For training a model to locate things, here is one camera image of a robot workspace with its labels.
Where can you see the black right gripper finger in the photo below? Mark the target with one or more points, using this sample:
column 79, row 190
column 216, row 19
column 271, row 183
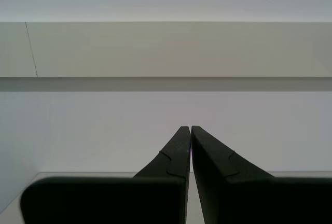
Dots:
column 109, row 200
column 259, row 200

